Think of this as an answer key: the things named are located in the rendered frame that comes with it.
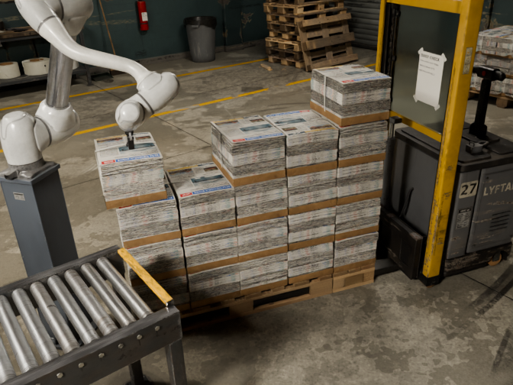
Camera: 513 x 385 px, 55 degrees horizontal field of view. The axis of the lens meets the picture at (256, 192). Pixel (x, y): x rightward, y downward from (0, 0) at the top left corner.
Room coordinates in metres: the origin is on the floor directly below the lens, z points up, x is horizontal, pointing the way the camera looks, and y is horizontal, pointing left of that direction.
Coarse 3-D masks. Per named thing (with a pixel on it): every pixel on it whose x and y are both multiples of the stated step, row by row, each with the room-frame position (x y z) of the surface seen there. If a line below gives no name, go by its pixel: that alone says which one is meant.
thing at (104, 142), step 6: (144, 132) 2.46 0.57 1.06; (102, 138) 2.38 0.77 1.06; (108, 138) 2.37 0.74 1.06; (114, 138) 2.37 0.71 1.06; (120, 138) 2.36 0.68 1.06; (126, 138) 2.36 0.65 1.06; (138, 138) 2.36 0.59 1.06; (144, 138) 2.36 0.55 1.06; (150, 138) 2.35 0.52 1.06; (96, 144) 2.29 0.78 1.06; (102, 144) 2.29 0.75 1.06; (108, 144) 2.29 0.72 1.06; (114, 144) 2.28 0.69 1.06
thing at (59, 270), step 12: (96, 252) 1.73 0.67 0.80; (108, 252) 1.72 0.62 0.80; (72, 264) 1.64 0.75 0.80; (120, 264) 1.74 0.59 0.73; (36, 276) 1.58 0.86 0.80; (48, 276) 1.57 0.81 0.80; (60, 276) 1.60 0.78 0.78; (0, 288) 1.51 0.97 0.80; (12, 288) 1.50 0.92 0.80; (24, 288) 1.52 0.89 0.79; (48, 288) 1.56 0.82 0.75; (12, 300) 1.49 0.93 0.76
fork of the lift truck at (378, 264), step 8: (376, 264) 2.59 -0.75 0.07; (384, 264) 2.59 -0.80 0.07; (392, 264) 2.58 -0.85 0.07; (376, 272) 2.53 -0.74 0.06; (384, 272) 2.55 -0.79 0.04; (304, 288) 2.38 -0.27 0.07; (240, 296) 2.32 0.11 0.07; (272, 296) 2.31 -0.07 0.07; (280, 296) 2.33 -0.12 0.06; (288, 296) 2.34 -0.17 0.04; (256, 304) 2.28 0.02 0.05
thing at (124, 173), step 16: (112, 160) 2.08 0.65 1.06; (128, 160) 2.07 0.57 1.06; (144, 160) 2.09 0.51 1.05; (160, 160) 2.12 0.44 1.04; (112, 176) 2.05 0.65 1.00; (128, 176) 2.08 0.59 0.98; (144, 176) 2.10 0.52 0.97; (160, 176) 2.12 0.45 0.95; (112, 192) 2.05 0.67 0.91; (128, 192) 2.08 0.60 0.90; (144, 192) 2.09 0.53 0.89
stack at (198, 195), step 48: (192, 192) 2.19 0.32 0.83; (240, 192) 2.24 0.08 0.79; (288, 192) 2.33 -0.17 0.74; (336, 192) 2.42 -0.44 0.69; (192, 240) 2.16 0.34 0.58; (240, 240) 2.23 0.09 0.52; (288, 240) 2.33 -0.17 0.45; (144, 288) 2.08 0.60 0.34; (192, 288) 2.15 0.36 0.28; (240, 288) 2.24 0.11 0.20; (288, 288) 2.33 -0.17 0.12
